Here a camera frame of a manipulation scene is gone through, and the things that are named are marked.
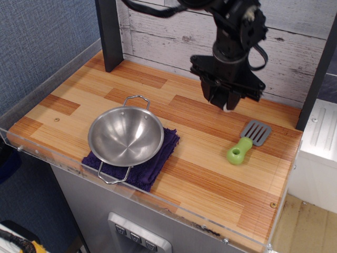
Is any dark grey post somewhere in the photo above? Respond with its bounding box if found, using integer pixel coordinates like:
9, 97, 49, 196
296, 1, 336, 131
95, 0, 124, 72

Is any black and white sushi roll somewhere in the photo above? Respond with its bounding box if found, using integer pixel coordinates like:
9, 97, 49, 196
209, 87, 232, 112

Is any silver dispenser button panel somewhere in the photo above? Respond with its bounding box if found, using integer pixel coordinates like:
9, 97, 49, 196
107, 212, 172, 252

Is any green and grey toy spatula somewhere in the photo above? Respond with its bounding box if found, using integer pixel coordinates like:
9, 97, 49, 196
226, 120, 272, 165

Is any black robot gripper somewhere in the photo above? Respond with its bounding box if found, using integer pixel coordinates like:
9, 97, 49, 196
190, 54, 266, 110

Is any dark grey right post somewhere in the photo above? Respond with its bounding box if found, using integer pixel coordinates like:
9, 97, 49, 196
296, 1, 336, 131

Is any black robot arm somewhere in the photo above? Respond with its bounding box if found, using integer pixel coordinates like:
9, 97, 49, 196
180, 1, 268, 112

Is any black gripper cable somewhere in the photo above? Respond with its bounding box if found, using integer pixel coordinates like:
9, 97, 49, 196
249, 43, 269, 71

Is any steel bowl with wire handles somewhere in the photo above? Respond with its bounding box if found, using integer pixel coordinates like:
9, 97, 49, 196
88, 95, 164, 184

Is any clear acrylic table guard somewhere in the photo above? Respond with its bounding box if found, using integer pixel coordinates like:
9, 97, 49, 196
1, 53, 302, 252

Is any dark grey left post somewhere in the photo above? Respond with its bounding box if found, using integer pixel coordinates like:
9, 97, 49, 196
95, 0, 124, 72

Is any black braided cable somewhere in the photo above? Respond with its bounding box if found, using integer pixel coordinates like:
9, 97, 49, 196
0, 228, 36, 253

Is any white metal cabinet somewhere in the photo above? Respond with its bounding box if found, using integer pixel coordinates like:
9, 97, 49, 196
288, 99, 336, 213

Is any purple cloth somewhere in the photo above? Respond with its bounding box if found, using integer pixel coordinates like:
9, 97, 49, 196
82, 128, 180, 192

